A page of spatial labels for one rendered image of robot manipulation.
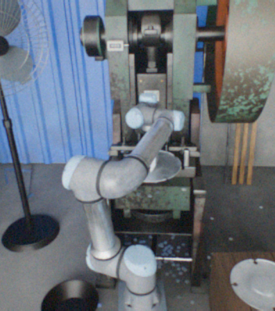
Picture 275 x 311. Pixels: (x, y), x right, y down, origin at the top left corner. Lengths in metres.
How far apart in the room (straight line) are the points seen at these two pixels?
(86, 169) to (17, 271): 1.41
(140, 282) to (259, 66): 0.89
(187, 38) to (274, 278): 1.13
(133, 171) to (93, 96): 2.06
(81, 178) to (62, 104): 2.09
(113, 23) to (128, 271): 1.02
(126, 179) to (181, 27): 0.81
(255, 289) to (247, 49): 1.00
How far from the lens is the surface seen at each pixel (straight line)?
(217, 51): 2.05
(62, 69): 3.07
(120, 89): 1.69
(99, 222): 1.22
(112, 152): 1.94
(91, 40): 1.71
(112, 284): 2.14
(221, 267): 1.79
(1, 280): 2.37
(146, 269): 1.32
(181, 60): 1.64
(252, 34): 1.37
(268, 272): 1.82
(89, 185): 1.07
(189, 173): 1.84
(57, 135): 3.30
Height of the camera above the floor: 1.59
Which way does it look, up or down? 27 degrees down
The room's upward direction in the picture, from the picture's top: 2 degrees counter-clockwise
